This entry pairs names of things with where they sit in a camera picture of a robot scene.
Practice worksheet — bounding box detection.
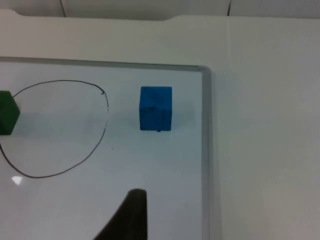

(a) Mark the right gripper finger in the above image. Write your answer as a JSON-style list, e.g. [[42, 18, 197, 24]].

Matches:
[[93, 188, 148, 240]]

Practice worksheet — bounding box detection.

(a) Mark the grey-framed whiteboard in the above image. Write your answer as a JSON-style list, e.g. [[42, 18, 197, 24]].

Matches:
[[0, 56, 222, 240]]

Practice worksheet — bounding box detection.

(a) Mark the blue cube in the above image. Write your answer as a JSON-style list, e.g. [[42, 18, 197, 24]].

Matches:
[[138, 86, 173, 132]]

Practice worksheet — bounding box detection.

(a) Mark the green cube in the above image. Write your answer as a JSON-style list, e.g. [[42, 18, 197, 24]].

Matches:
[[0, 90, 21, 136]]

